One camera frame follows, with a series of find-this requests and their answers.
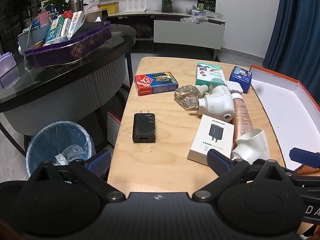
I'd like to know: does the green black display box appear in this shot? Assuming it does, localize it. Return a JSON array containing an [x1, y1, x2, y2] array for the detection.
[[197, 0, 217, 12]]

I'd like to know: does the blue curtain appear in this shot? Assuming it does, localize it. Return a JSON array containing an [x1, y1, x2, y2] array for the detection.
[[262, 0, 320, 95]]

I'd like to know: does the white red medicine box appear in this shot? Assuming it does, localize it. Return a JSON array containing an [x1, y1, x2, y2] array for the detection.
[[60, 10, 74, 37]]

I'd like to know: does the teal medicine box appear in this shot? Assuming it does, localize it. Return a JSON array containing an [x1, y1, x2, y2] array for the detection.
[[45, 17, 68, 43]]

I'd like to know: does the beige cardboard box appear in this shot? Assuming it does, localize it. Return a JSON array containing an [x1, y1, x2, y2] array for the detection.
[[85, 9, 103, 23]]

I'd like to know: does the blue tissue pack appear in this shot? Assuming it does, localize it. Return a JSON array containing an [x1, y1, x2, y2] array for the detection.
[[229, 66, 252, 94]]

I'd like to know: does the black wire shelf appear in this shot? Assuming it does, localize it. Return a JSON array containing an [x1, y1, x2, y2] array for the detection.
[[0, 0, 42, 53]]

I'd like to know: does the red blue playing card box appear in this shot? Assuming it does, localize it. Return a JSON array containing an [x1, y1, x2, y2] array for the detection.
[[134, 71, 179, 96]]

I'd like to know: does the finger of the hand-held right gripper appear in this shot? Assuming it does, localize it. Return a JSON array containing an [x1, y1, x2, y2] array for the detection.
[[289, 148, 320, 169], [291, 171, 320, 189]]

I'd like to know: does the red-edged desk calendar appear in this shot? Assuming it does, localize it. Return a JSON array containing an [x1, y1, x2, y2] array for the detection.
[[107, 110, 122, 148]]

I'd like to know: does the brown tube bottle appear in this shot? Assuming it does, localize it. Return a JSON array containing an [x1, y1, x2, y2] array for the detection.
[[231, 92, 254, 145]]

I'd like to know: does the green white carton box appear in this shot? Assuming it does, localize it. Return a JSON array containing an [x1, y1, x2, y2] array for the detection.
[[195, 62, 227, 87]]

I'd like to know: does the white plastic bag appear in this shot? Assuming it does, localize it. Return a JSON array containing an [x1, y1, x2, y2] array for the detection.
[[84, 0, 100, 12]]

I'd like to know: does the white charger packaging box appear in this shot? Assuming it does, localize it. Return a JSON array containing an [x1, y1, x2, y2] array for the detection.
[[187, 114, 235, 167]]

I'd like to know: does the white cube charger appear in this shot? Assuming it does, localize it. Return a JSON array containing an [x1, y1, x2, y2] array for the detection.
[[226, 81, 243, 94]]

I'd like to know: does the grey storage box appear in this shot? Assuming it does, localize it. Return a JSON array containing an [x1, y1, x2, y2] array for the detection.
[[17, 25, 54, 50]]

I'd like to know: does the white elbow-shaped plug-in device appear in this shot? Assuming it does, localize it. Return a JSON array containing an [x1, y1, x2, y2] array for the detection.
[[230, 127, 271, 165]]

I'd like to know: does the purple patterned tin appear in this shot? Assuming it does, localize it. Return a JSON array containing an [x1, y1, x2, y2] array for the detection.
[[24, 21, 112, 68]]

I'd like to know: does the clear plastic bag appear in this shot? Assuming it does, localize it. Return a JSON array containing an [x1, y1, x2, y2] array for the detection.
[[180, 15, 208, 24]]

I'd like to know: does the black wall charger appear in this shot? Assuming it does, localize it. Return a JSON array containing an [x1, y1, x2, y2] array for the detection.
[[132, 110, 157, 143]]

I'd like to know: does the white plug-in vaporizer with bottle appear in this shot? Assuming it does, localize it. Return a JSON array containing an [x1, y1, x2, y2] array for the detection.
[[190, 77, 235, 123]]

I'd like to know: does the small white blue box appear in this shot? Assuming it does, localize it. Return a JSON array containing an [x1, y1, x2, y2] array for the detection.
[[185, 5, 223, 18]]

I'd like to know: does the steel tumbler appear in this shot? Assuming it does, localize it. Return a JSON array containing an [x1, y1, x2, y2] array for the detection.
[[69, 0, 84, 12]]

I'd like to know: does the round black glass table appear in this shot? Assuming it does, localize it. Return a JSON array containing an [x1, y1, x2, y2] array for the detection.
[[0, 24, 137, 155]]

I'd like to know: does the light purple tissue pack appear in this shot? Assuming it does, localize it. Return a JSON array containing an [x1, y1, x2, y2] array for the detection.
[[0, 52, 16, 77]]

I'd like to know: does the white tv cabinet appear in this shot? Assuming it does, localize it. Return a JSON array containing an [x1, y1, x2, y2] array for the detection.
[[100, 9, 227, 60]]

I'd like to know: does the pink box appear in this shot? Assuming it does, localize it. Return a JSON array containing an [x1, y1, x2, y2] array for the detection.
[[37, 12, 50, 27]]

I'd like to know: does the orange-edged white box lid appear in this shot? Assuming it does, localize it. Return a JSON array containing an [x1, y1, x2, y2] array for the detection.
[[250, 64, 320, 175]]

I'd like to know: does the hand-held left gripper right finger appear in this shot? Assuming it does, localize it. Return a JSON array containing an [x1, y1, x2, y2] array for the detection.
[[191, 149, 304, 203]]

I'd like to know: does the black flat case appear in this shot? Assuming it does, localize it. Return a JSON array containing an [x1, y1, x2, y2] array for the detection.
[[72, 21, 104, 39]]

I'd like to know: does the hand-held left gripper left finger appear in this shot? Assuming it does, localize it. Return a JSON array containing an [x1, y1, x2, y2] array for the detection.
[[26, 149, 126, 203]]

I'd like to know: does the white router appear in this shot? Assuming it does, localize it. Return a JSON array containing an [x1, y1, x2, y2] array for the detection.
[[123, 0, 147, 14]]

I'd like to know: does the white blue medicine box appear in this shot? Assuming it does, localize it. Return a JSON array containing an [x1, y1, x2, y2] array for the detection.
[[67, 10, 87, 39]]

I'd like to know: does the yellow box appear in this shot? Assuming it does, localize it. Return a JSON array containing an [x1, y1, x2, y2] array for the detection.
[[99, 2, 120, 14]]

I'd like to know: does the blue trash bin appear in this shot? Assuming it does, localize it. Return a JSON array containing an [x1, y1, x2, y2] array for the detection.
[[26, 121, 97, 180]]

